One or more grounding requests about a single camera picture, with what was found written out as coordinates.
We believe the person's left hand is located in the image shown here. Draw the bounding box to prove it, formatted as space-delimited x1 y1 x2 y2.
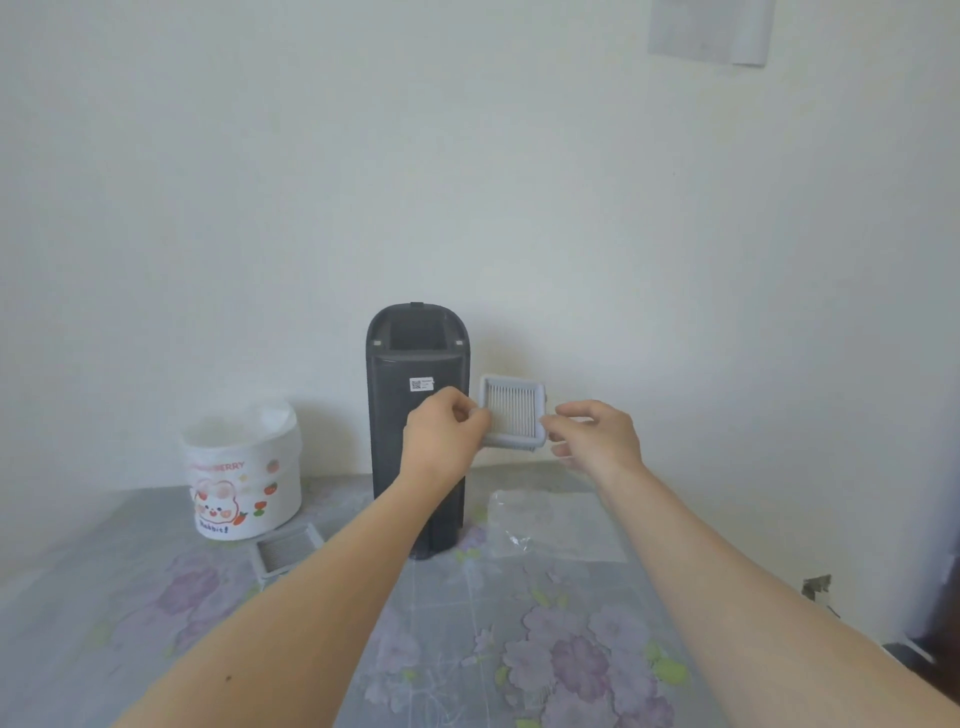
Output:
399 386 493 490

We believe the person's right hand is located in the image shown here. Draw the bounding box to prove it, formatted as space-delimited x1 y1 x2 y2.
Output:
539 399 646 490

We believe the square white pleated filter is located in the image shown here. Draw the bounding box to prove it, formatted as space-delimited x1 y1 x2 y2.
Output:
477 373 548 453

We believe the person's right forearm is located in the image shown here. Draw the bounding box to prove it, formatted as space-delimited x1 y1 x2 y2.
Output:
598 465 960 728

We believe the person's left forearm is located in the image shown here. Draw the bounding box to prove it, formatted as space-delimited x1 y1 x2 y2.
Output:
112 466 470 728

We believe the clear plastic bag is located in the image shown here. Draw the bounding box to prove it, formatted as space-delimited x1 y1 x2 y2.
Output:
486 489 629 565

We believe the dark grey tall appliance body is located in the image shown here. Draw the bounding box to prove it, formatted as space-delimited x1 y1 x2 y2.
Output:
365 302 473 562

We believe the floral plastic tablecloth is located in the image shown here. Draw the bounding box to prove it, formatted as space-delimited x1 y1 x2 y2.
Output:
0 463 717 728

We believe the square grey framed filter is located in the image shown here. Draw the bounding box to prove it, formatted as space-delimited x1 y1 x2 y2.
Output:
250 522 326 591

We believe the white plastic bin liner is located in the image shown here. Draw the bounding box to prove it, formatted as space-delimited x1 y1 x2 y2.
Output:
178 399 303 470

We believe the white cartoon print bin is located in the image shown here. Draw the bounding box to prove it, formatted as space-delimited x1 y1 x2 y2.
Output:
180 431 304 543

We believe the dark furniture piece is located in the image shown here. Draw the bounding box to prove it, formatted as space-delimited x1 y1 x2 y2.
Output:
880 553 960 680

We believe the white paper sheet on wall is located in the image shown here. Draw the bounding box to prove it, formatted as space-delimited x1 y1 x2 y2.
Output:
648 0 778 68

